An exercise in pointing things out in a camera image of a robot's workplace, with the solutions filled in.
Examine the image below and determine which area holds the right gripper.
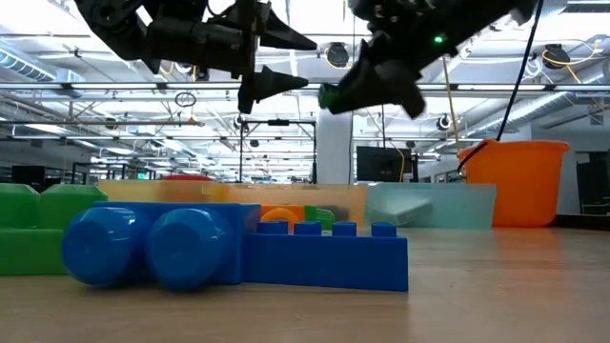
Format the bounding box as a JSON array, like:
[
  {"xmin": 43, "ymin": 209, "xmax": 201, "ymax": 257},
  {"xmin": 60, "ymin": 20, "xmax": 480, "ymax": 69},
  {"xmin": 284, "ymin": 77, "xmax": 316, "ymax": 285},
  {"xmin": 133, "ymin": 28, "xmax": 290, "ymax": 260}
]
[{"xmin": 328, "ymin": 37, "xmax": 430, "ymax": 120}]

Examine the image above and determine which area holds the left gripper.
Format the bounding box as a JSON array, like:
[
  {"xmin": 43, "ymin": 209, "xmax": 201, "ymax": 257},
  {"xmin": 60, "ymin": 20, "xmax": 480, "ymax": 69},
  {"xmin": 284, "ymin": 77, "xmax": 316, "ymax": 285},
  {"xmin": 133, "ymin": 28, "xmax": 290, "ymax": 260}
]
[{"xmin": 142, "ymin": 0, "xmax": 318, "ymax": 115}]

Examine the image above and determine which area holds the dark green small brick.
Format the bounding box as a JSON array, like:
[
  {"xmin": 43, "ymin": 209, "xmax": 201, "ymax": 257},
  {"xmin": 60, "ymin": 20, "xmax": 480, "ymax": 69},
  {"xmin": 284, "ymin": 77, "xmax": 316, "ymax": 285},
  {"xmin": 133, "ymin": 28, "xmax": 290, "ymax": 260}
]
[{"xmin": 304, "ymin": 205, "xmax": 336, "ymax": 232}]

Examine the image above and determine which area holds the large orange one-stud block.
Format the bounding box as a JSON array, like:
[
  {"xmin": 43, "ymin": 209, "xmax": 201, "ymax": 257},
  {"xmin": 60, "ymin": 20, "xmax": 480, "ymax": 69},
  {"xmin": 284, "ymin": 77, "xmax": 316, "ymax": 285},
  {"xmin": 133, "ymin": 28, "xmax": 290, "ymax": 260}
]
[{"xmin": 260, "ymin": 204, "xmax": 307, "ymax": 234}]

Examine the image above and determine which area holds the blue eight-stud brick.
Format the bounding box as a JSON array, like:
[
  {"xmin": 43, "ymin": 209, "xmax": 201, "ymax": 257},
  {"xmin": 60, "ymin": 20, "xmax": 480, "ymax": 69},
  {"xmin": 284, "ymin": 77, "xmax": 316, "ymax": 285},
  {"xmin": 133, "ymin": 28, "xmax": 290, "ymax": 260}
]
[{"xmin": 242, "ymin": 220, "xmax": 410, "ymax": 293}]

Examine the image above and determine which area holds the large blue two-stud block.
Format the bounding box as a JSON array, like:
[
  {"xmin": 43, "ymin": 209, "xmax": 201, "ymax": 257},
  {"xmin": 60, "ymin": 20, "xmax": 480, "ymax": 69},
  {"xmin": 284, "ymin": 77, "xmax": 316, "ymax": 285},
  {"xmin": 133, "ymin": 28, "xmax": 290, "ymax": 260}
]
[{"xmin": 60, "ymin": 201, "xmax": 262, "ymax": 293}]

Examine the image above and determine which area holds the large green two-stud block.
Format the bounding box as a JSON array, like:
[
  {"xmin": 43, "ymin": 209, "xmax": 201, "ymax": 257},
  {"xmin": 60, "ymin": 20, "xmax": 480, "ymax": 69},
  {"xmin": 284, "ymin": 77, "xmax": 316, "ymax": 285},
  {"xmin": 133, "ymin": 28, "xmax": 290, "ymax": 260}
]
[{"xmin": 0, "ymin": 183, "xmax": 109, "ymax": 276}]

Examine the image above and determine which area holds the white structural column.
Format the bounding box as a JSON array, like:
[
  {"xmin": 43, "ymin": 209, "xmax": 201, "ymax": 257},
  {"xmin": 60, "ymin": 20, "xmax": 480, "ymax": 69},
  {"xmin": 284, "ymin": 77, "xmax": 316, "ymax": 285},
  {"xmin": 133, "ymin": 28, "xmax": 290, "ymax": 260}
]
[{"xmin": 315, "ymin": 109, "xmax": 355, "ymax": 187}]

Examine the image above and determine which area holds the black computer monitor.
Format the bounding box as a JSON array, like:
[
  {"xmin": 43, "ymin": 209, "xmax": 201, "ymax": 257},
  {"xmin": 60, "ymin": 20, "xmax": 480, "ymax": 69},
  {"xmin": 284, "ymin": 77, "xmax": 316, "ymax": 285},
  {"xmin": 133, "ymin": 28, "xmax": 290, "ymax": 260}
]
[{"xmin": 356, "ymin": 145, "xmax": 414, "ymax": 185}]

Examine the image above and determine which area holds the translucent orange bin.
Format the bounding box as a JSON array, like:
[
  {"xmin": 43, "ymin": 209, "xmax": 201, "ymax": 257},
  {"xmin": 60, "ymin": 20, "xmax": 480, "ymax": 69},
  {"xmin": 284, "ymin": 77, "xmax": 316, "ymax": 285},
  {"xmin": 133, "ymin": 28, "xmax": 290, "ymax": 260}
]
[{"xmin": 222, "ymin": 184, "xmax": 368, "ymax": 230}]

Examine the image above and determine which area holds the long linear light bar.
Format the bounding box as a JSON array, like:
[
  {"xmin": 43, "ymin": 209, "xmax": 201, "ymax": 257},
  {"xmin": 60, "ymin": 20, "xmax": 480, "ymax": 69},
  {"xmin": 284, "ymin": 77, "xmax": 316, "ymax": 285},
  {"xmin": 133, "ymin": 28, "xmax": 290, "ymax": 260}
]
[{"xmin": 60, "ymin": 81, "xmax": 610, "ymax": 92}]

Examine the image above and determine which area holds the orange plastic bucket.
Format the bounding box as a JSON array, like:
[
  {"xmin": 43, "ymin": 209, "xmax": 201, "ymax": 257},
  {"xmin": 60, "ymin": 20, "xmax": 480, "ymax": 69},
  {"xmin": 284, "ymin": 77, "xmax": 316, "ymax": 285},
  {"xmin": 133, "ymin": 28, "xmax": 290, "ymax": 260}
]
[{"xmin": 456, "ymin": 138, "xmax": 572, "ymax": 229}]

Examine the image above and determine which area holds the translucent yellow bin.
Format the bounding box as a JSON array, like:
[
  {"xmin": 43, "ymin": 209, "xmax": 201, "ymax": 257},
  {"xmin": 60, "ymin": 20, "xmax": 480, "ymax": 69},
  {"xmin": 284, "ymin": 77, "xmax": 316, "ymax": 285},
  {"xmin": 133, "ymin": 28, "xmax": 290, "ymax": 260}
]
[{"xmin": 97, "ymin": 178, "xmax": 226, "ymax": 205}]

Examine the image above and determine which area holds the dark cabinet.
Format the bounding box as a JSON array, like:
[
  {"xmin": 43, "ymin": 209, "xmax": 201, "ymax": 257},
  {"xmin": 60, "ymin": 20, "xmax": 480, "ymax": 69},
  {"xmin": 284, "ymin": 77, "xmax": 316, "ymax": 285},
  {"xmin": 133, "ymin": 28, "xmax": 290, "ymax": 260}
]
[{"xmin": 575, "ymin": 151, "xmax": 610, "ymax": 215}]

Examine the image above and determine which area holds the dark background monitor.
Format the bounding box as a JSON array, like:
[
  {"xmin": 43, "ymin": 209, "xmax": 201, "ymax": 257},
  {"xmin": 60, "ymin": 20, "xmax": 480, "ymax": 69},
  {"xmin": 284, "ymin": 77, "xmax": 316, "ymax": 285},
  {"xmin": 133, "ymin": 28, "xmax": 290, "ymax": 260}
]
[{"xmin": 10, "ymin": 165, "xmax": 47, "ymax": 187}]

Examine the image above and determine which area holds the yellow power cable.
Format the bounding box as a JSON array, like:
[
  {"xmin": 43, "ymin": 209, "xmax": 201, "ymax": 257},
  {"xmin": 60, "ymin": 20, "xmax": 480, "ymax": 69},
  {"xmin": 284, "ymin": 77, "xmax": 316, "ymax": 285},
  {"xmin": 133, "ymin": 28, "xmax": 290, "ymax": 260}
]
[{"xmin": 440, "ymin": 56, "xmax": 462, "ymax": 153}]

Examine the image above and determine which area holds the black metal frame rig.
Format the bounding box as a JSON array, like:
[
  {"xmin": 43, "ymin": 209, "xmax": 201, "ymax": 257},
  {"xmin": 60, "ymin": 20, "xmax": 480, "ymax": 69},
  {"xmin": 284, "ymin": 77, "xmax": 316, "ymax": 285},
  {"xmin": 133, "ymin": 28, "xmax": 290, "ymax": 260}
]
[{"xmin": 236, "ymin": 118, "xmax": 318, "ymax": 186}]

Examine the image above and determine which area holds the black hanging cable loop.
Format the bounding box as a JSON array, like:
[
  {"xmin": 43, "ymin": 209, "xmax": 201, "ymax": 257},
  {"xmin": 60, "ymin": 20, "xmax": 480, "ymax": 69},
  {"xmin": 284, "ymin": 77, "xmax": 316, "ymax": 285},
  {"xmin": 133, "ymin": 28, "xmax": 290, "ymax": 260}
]
[{"xmin": 173, "ymin": 91, "xmax": 198, "ymax": 110}]

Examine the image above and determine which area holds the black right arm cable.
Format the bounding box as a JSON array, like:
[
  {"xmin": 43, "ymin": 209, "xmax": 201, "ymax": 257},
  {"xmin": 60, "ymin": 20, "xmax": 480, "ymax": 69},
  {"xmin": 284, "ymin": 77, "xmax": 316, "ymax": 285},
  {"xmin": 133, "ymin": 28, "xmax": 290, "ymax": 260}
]
[{"xmin": 456, "ymin": 0, "xmax": 545, "ymax": 175}]

